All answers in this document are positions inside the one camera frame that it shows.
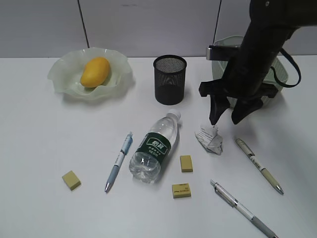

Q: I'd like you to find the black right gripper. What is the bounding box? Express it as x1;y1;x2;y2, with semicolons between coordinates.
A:
199;23;295;125

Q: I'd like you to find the white waste paper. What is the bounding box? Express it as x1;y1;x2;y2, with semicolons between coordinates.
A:
195;123;223;155

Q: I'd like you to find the clear water bottle green label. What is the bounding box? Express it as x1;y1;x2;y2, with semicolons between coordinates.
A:
129;109;181;183

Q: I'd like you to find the yellow mango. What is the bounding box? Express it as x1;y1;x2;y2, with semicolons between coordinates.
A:
80;57;110;88

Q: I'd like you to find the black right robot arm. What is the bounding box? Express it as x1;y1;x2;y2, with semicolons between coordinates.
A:
199;0;317;125

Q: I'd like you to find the green woven plastic basket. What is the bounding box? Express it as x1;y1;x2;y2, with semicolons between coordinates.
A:
211;35;288;108

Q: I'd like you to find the black mesh pen holder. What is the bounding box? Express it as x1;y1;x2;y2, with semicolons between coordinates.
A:
153;55;187;105

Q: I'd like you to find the yellow eraser centre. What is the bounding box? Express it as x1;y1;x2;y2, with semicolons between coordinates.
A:
180;155;193;173

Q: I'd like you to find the beige white ballpoint pen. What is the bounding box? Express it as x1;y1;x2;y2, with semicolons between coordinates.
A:
233;137;284;195

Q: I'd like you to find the grey white mechanical pen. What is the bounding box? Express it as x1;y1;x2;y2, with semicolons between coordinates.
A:
210;179;278;238

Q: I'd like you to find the yellow eraser with red print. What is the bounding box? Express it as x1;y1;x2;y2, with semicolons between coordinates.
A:
172;183;191;199

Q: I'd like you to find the blue white ballpoint pen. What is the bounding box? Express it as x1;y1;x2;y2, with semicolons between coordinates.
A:
105;132;133;193

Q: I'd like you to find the pale green wavy glass plate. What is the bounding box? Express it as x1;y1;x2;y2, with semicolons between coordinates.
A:
48;47;134;103

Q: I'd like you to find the yellow eraser far left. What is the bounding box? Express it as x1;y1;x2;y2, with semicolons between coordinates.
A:
62;171;81;191

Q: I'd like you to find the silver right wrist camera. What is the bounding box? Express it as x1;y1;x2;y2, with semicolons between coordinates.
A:
206;45;240;61

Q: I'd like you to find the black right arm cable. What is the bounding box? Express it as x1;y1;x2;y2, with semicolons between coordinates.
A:
270;48;302;88

